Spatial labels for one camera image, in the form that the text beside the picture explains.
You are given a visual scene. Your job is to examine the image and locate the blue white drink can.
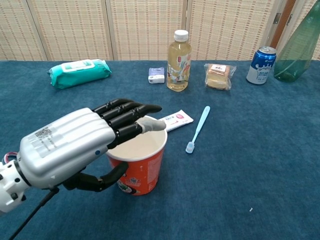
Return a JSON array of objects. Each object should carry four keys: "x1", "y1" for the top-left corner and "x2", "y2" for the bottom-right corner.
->
[{"x1": 246, "y1": 46, "x2": 278, "y2": 85}]

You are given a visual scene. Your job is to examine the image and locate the blue felt table mat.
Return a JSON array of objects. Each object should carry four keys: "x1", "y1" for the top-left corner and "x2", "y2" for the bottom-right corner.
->
[{"x1": 0, "y1": 59, "x2": 320, "y2": 240}]

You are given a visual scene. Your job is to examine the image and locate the light blue toothbrush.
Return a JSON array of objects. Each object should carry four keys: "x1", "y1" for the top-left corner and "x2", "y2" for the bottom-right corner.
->
[{"x1": 185, "y1": 105, "x2": 211, "y2": 154}]

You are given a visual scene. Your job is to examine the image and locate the red paper cup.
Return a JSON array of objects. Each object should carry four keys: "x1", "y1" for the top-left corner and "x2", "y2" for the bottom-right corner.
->
[{"x1": 106, "y1": 115, "x2": 168, "y2": 197}]

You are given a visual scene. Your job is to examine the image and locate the packaged sliced cake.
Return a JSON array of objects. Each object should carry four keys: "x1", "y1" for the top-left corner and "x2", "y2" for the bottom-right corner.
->
[{"x1": 204, "y1": 63, "x2": 237, "y2": 91}]

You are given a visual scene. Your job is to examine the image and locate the yellow drink bottle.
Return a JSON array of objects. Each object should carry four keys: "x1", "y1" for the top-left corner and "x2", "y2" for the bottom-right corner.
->
[{"x1": 166, "y1": 29, "x2": 193, "y2": 92}]

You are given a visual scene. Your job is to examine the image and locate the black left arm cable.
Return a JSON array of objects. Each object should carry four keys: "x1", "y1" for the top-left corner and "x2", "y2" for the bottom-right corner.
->
[{"x1": 7, "y1": 187, "x2": 61, "y2": 240}]

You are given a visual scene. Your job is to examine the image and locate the small purple card box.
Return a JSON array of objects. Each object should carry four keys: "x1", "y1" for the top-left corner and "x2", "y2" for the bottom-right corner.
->
[{"x1": 147, "y1": 66, "x2": 166, "y2": 84}]

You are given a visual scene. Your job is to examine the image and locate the green spray bottle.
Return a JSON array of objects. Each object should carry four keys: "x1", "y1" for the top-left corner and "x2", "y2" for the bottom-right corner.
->
[{"x1": 273, "y1": 0, "x2": 320, "y2": 83}]

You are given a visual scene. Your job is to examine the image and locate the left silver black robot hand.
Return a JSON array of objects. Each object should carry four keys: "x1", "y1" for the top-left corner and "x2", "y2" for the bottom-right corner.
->
[{"x1": 18, "y1": 98, "x2": 168, "y2": 193}]

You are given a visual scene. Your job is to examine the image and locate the teal wet wipes pack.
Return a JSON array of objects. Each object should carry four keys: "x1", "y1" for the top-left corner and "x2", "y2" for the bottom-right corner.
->
[{"x1": 46, "y1": 58, "x2": 113, "y2": 90}]

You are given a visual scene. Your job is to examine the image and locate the brown wooden post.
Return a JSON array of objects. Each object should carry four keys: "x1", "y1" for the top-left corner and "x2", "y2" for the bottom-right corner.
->
[{"x1": 269, "y1": 0, "x2": 297, "y2": 50}]

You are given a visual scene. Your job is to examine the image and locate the bamboo folding screen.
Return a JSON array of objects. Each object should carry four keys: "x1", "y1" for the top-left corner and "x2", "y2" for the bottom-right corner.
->
[{"x1": 0, "y1": 0, "x2": 320, "y2": 62}]

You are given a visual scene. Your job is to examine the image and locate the white toothpaste tube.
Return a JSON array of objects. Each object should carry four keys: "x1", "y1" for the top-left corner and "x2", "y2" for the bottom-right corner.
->
[{"x1": 159, "y1": 109, "x2": 195, "y2": 133}]

